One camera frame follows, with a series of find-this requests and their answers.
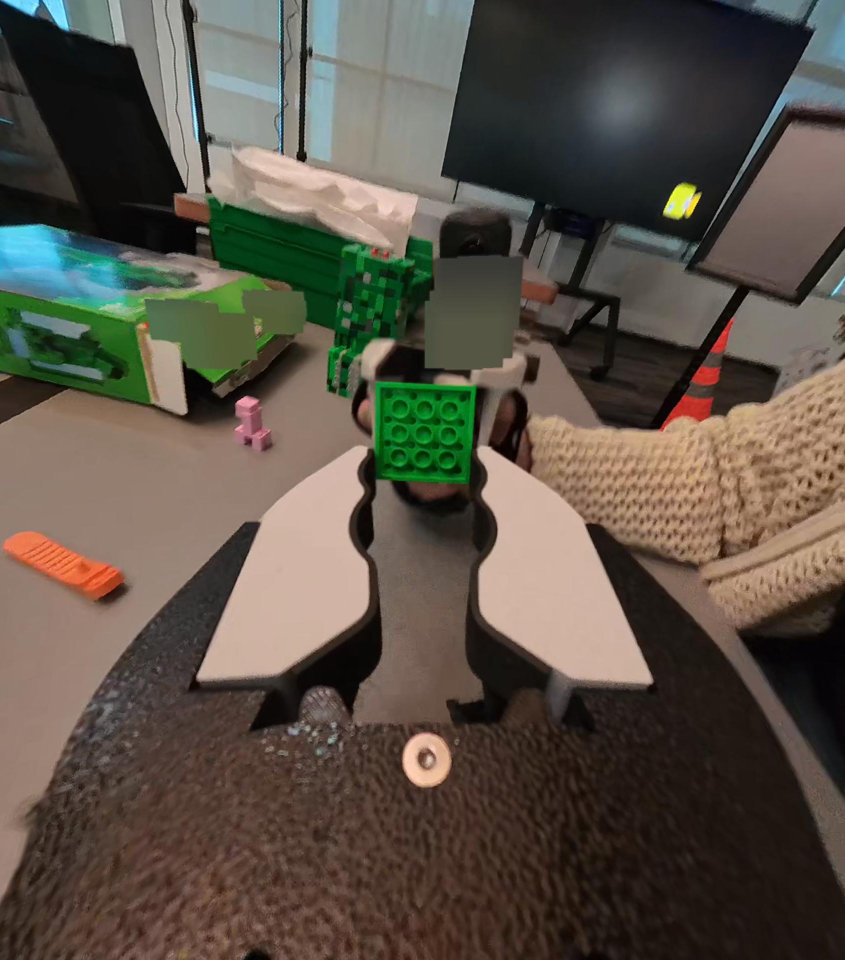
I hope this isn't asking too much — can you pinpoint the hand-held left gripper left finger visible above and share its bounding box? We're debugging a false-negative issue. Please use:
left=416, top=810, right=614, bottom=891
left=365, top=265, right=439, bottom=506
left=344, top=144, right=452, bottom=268
left=196, top=446, right=383, bottom=714

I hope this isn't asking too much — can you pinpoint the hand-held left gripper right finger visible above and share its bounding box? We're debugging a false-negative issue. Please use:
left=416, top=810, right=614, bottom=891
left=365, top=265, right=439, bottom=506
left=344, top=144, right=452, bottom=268
left=470, top=448, right=655, bottom=723

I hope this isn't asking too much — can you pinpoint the bright green lego plate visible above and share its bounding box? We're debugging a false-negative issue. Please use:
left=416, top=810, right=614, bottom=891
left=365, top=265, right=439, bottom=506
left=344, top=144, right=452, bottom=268
left=374, top=380, right=478, bottom=482

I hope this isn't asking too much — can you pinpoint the person's right forearm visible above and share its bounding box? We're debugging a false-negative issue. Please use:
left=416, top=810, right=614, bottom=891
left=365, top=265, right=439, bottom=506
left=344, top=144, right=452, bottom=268
left=527, top=322, right=845, bottom=639

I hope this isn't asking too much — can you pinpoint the green creeper lego figure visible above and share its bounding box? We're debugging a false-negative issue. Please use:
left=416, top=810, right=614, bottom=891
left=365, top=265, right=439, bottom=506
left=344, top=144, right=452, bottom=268
left=326, top=243, right=435, bottom=399

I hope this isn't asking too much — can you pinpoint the pink lego pig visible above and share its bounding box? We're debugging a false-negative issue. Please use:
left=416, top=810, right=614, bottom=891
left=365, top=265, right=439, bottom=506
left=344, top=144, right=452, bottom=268
left=234, top=396, right=274, bottom=451

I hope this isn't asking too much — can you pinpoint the green lego set box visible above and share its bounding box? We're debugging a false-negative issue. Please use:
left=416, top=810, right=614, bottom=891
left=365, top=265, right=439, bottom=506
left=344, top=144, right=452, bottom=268
left=0, top=223, right=298, bottom=418

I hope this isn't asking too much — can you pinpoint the person's right hand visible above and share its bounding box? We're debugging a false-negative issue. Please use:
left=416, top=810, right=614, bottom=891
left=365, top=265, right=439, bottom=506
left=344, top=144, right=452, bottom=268
left=351, top=395, right=475, bottom=519

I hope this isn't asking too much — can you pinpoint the black television stand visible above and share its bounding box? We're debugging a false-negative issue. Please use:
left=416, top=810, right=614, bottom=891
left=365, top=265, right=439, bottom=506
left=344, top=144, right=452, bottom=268
left=520, top=202, right=622, bottom=380

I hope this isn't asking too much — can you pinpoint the white plastic bag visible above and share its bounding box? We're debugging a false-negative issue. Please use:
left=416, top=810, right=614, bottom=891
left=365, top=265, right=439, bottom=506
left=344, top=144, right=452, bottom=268
left=208, top=146, right=421, bottom=249

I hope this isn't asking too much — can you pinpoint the black television screen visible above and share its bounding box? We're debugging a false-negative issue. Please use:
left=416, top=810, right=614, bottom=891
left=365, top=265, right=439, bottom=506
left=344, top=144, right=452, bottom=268
left=441, top=0, right=815, bottom=243

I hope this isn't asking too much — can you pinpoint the green plastic crate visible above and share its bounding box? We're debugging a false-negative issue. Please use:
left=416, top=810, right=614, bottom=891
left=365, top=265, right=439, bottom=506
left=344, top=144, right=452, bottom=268
left=206, top=193, right=435, bottom=331

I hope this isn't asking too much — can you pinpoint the orange brick separator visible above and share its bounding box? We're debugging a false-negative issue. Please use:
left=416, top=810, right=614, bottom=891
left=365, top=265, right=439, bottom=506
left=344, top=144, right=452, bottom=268
left=2, top=531, right=127, bottom=602

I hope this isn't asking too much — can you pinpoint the black stand pole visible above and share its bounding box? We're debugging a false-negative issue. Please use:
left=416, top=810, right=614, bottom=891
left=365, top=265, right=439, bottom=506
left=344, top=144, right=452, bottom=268
left=181, top=0, right=212, bottom=198
left=276, top=0, right=311, bottom=163

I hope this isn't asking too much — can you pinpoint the orange traffic cone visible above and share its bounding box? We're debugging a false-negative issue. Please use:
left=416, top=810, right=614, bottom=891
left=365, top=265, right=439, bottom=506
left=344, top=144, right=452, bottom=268
left=661, top=317, right=736, bottom=433

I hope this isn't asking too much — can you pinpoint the framed board on stand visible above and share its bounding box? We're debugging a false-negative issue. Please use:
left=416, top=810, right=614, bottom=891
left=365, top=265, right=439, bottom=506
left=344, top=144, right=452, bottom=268
left=651, top=105, right=845, bottom=430

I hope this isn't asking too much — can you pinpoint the black panel board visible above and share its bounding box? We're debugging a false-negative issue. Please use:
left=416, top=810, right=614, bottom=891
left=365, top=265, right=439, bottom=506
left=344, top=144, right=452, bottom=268
left=0, top=0, right=188, bottom=235

